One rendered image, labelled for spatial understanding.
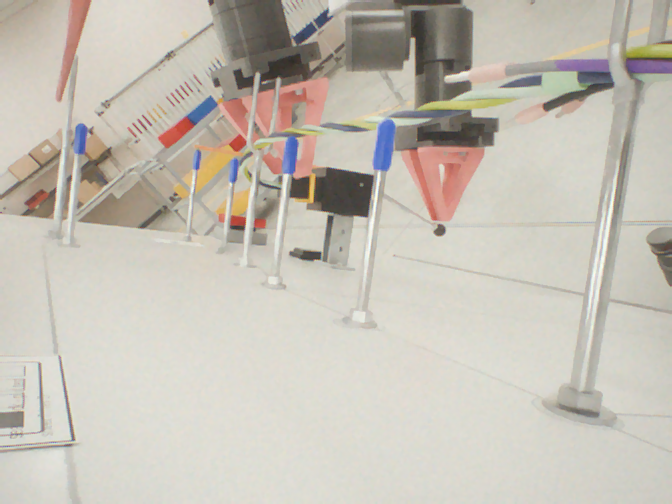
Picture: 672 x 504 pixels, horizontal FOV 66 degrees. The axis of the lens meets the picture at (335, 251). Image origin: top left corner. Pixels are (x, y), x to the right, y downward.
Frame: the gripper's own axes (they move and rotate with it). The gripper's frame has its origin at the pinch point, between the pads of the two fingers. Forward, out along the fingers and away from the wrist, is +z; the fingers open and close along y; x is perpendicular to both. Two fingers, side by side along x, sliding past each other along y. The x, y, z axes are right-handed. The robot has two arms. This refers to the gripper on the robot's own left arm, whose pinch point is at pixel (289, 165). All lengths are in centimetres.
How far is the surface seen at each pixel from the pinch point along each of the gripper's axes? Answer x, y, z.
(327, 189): 2.5, 1.3, 2.9
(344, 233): 3.3, 0.7, 7.5
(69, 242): -18.4, 3.5, -0.1
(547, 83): -3.1, 32.1, -5.0
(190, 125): 70, -405, 8
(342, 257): 2.4, 0.9, 9.6
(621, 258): 131, -69, 75
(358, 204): 5.0, 1.6, 5.0
